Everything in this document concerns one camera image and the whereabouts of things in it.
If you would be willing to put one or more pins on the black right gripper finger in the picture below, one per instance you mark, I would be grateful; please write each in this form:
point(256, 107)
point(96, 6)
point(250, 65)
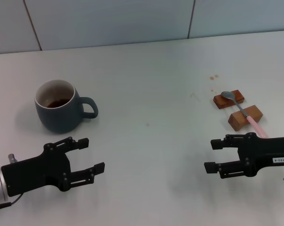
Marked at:
point(211, 167)
point(217, 144)

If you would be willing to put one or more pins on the dark brown wooden block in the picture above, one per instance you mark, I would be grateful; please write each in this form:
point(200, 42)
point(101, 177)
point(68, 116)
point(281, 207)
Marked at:
point(223, 103)

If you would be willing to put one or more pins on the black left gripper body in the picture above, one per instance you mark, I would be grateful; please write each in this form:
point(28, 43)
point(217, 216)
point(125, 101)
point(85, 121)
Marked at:
point(38, 171)

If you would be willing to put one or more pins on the light brown wooden block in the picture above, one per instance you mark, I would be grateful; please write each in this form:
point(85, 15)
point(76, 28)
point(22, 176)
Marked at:
point(238, 120)

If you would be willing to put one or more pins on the dark grey mug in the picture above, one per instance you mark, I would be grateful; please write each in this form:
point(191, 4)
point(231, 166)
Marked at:
point(59, 117)

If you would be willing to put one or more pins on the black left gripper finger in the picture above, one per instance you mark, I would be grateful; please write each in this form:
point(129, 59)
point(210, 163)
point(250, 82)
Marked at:
point(83, 143)
point(99, 167)

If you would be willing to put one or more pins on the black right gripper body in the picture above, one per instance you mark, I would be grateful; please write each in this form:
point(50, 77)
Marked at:
point(262, 150)

